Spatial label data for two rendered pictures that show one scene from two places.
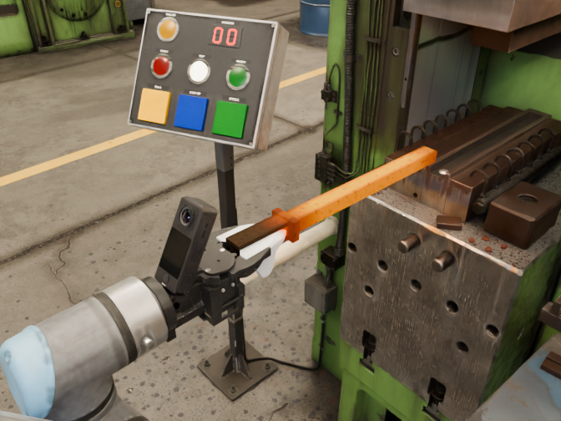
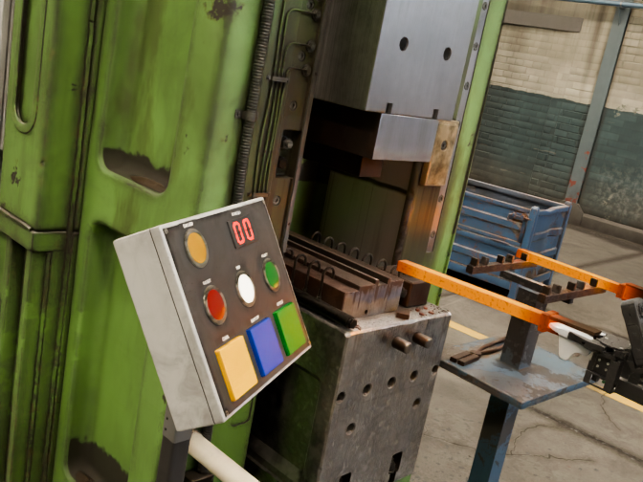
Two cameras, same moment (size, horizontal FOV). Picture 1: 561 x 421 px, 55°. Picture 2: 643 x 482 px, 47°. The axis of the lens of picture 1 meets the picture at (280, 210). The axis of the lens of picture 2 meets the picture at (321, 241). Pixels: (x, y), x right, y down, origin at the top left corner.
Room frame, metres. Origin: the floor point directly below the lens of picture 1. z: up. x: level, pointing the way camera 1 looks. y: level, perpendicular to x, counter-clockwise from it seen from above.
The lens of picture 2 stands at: (1.20, 1.28, 1.46)
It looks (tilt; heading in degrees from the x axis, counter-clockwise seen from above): 14 degrees down; 265
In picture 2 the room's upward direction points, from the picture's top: 11 degrees clockwise
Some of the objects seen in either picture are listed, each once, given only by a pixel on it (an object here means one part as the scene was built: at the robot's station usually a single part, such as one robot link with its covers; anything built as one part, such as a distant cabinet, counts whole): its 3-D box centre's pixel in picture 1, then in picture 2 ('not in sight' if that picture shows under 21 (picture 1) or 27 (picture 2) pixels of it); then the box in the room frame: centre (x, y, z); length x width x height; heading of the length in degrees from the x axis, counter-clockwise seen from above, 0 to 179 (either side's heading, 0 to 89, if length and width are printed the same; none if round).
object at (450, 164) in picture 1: (493, 140); (319, 252); (1.04, -0.46, 0.99); 0.42 x 0.05 x 0.01; 132
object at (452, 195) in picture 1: (480, 151); (308, 267); (1.06, -0.44, 0.96); 0.42 x 0.20 x 0.09; 132
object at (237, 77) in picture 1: (238, 77); (271, 274); (1.16, 0.09, 1.09); 0.05 x 0.03 x 0.04; 42
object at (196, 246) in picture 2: (168, 29); (196, 248); (1.28, 0.26, 1.16); 0.05 x 0.03 x 0.04; 42
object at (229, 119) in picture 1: (230, 119); (287, 328); (1.12, 0.11, 1.01); 0.07 x 0.05 x 0.07; 67
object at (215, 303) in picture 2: (161, 66); (215, 304); (1.24, 0.28, 1.09); 0.05 x 0.03 x 0.04; 42
